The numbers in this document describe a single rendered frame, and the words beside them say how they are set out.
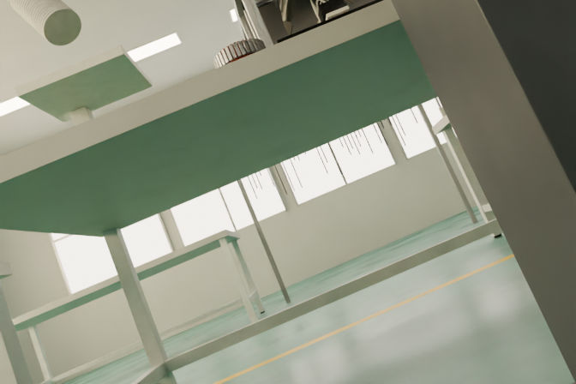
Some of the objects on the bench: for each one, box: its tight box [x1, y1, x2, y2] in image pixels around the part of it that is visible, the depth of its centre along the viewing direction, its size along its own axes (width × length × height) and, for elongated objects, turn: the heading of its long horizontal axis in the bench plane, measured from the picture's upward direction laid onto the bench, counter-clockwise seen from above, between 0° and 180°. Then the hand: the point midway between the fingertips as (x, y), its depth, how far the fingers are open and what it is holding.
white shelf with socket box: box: [15, 45, 153, 126], centre depth 189 cm, size 35×37×46 cm
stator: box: [213, 39, 266, 69], centre depth 111 cm, size 11×11×4 cm
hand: (321, 21), depth 116 cm, fingers open, 14 cm apart
